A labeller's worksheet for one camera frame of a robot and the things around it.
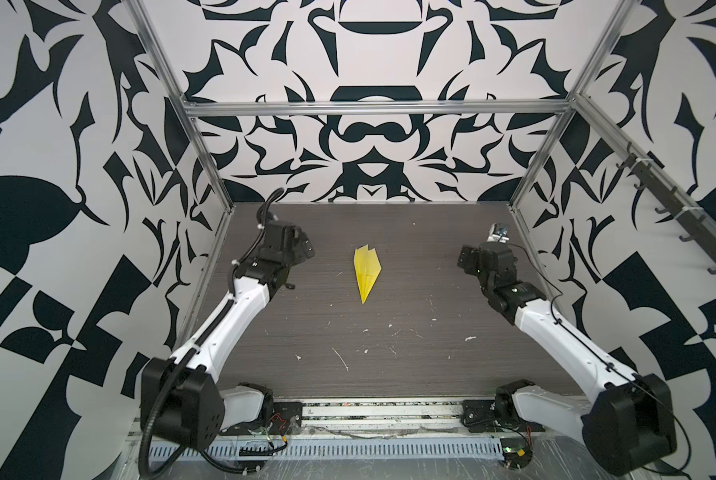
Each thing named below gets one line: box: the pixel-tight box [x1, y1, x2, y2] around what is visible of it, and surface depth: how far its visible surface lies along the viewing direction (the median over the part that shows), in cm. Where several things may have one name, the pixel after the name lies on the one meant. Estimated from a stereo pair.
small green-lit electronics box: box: [500, 438, 533, 469], surface depth 73 cm
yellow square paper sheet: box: [354, 244, 382, 304], surface depth 101 cm
